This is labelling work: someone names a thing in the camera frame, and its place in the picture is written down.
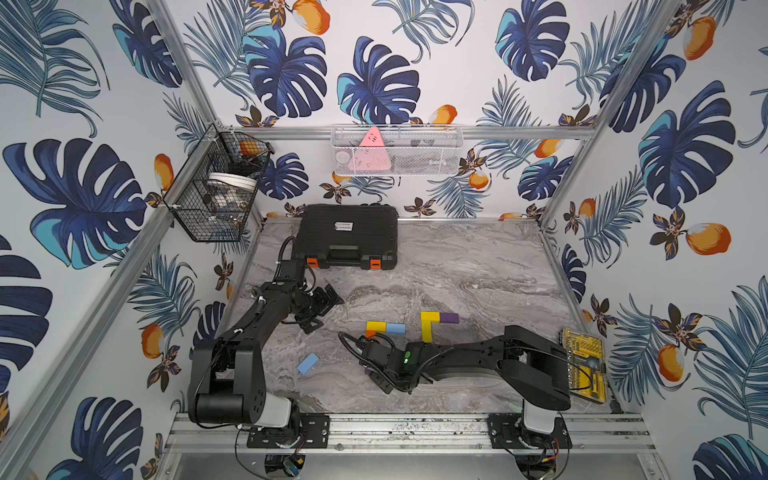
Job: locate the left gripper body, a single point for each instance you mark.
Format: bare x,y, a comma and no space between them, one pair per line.
315,306

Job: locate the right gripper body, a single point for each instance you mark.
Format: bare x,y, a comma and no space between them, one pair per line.
383,383

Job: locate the long yellow block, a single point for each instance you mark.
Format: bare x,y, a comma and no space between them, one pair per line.
426,330

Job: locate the short yellow block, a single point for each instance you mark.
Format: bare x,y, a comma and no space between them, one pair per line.
432,317
376,326

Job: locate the purple short block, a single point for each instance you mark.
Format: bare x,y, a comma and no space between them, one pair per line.
449,318

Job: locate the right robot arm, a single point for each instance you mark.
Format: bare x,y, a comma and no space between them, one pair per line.
538,369

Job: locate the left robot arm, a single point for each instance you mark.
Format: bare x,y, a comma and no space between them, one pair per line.
227,381

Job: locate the black plastic tool case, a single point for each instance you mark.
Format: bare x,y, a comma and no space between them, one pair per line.
364,236

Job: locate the pink triangle item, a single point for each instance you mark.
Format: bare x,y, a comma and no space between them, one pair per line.
371,155

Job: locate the yellow screwdriver bit set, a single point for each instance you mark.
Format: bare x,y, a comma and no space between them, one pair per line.
587,369

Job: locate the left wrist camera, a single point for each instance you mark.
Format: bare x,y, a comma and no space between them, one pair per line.
290,271

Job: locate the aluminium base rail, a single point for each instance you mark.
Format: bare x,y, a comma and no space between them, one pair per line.
427,433

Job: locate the black wire basket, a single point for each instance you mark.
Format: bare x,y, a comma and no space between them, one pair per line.
218,215

